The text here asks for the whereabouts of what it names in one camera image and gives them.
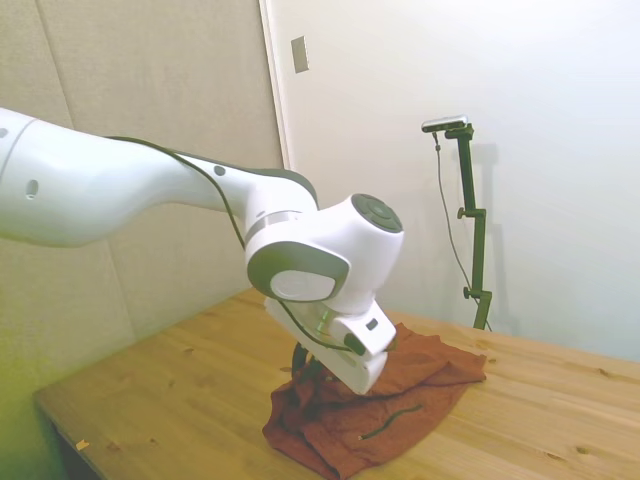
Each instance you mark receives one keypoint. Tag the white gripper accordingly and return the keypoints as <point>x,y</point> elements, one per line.
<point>357,367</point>

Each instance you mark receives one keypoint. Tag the rust red shorts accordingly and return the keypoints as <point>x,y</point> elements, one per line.
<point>410,380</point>

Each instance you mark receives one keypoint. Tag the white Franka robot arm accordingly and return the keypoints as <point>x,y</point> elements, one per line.
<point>150,190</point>

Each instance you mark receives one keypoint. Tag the dark green camera stand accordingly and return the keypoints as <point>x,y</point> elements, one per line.
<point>477,240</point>

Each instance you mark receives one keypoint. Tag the white door frame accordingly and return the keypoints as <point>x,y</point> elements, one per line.
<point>277,85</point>

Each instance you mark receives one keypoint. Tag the grey camera on stand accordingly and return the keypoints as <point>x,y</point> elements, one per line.
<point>445,123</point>

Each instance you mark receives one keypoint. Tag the grey wall plate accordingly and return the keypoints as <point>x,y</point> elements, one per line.
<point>300,55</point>

